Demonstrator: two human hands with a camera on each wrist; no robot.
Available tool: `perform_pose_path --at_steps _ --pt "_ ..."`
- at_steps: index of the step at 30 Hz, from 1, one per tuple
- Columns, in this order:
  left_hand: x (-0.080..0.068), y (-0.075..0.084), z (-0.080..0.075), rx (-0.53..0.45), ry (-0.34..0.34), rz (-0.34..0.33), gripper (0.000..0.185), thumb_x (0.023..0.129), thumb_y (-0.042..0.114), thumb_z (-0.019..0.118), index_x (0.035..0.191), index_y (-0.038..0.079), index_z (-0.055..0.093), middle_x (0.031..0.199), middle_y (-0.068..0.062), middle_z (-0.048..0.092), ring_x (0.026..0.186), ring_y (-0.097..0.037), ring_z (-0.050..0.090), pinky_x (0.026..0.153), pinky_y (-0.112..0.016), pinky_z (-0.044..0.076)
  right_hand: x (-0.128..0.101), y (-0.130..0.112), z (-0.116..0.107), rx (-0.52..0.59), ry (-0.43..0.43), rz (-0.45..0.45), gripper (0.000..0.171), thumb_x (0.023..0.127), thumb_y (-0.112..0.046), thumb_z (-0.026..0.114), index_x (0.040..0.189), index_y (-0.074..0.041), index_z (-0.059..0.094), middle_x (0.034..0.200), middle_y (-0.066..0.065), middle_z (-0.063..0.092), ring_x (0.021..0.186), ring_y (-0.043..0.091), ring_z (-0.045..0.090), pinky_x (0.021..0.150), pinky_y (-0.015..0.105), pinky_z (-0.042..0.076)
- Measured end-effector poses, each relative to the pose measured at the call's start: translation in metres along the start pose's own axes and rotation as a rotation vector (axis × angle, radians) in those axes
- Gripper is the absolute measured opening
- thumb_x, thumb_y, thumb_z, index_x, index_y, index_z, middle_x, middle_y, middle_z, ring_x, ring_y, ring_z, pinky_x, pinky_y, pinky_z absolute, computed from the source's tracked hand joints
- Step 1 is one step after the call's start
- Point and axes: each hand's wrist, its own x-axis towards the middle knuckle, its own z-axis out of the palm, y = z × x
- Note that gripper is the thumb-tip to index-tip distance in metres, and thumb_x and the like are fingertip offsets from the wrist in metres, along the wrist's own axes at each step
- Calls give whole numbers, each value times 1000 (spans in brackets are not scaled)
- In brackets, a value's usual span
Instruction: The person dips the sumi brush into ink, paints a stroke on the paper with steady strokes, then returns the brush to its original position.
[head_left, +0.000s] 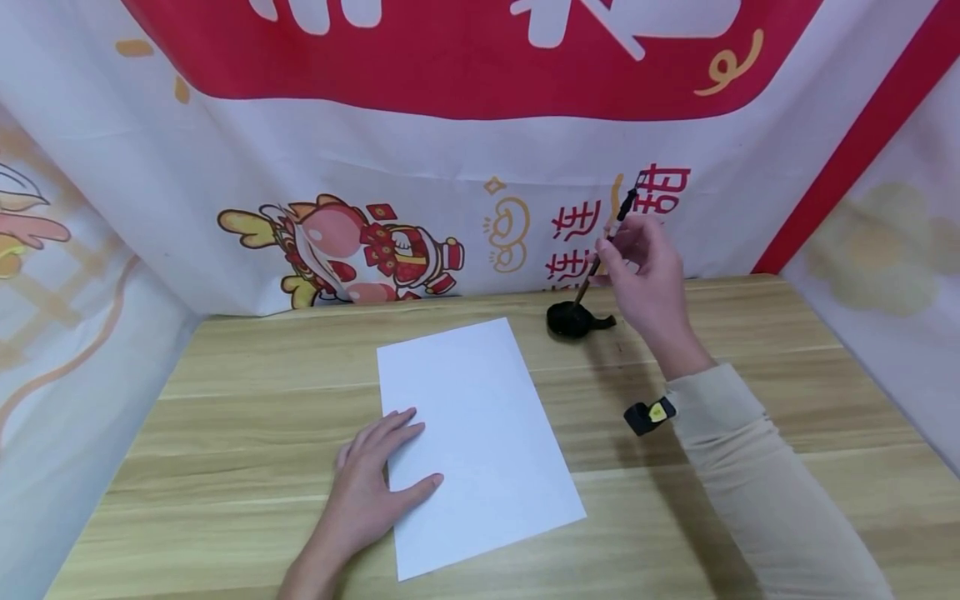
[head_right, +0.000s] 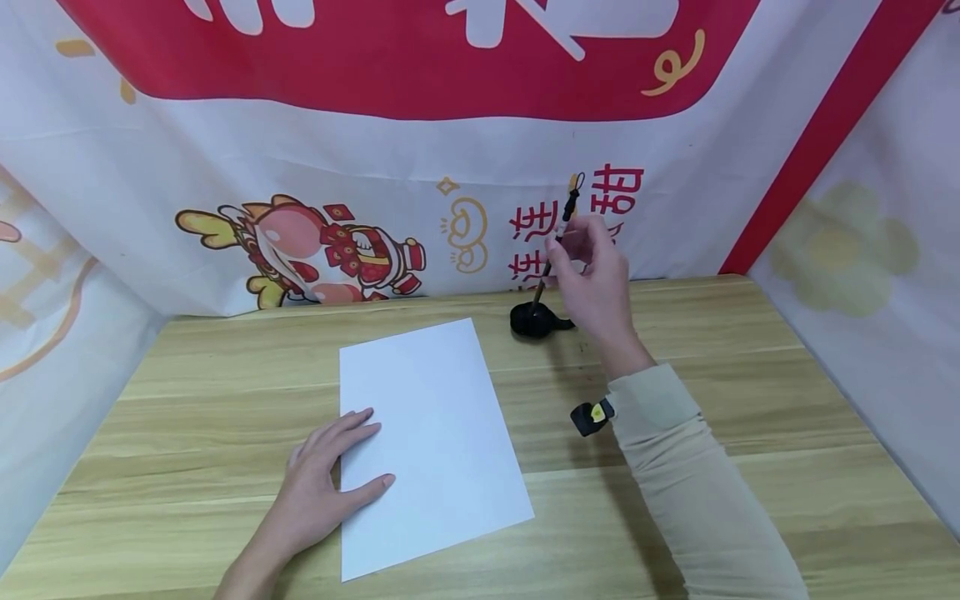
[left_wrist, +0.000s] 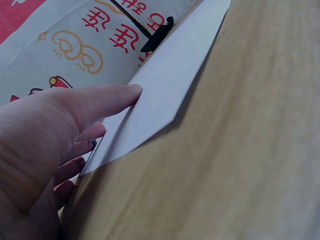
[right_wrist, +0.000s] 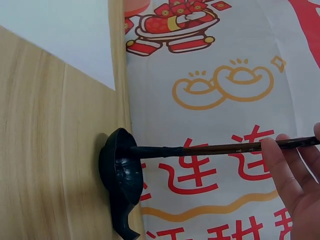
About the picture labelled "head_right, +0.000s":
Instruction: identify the person's left hand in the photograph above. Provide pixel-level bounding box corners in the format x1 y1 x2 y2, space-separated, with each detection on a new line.
253 407 398 564

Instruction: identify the person's right hand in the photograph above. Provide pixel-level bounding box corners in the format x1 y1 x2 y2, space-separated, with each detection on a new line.
544 212 651 361

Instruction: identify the black calligraphy brush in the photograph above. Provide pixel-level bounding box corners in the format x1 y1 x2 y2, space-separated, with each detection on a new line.
529 172 587 316

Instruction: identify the white paper sheet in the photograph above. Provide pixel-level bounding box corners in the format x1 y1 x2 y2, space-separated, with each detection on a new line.
338 317 537 583

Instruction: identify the person's left forearm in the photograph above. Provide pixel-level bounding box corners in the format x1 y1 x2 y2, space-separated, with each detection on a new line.
212 530 298 600

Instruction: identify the person's right forearm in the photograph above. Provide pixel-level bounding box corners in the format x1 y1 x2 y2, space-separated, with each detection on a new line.
600 337 813 600

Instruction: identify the black ink dish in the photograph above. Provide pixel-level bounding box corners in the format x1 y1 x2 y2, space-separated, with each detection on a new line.
509 301 578 340

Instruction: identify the black wrist band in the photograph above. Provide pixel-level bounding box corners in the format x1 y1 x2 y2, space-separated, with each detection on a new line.
570 398 618 438

